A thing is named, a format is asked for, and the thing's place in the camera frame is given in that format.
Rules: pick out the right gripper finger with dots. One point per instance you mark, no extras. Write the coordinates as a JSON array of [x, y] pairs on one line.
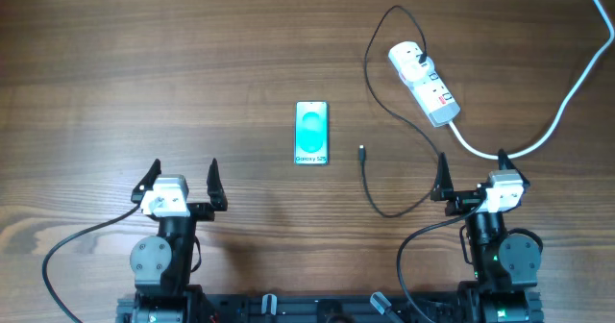
[[505, 163], [443, 188]]

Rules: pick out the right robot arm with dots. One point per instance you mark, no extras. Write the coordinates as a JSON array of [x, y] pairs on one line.
[[505, 261]]

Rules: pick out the white charger adapter plug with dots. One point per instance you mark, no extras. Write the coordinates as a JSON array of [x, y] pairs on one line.
[[413, 72]]

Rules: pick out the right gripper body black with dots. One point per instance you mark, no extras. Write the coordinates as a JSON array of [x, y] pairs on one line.
[[462, 203]]

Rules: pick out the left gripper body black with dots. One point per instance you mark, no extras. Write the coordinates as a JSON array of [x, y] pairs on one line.
[[201, 211]]

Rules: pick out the Galaxy smartphone teal screen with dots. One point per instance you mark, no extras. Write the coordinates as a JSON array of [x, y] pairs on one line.
[[311, 133]]

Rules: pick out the white power strip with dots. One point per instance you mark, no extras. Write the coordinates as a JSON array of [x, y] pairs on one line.
[[434, 98]]

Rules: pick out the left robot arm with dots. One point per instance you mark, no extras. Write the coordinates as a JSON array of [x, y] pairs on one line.
[[162, 264]]

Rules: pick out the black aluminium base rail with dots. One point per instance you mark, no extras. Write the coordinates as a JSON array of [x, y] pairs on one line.
[[450, 306]]

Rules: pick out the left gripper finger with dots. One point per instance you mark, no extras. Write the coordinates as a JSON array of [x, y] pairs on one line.
[[146, 183], [216, 193]]

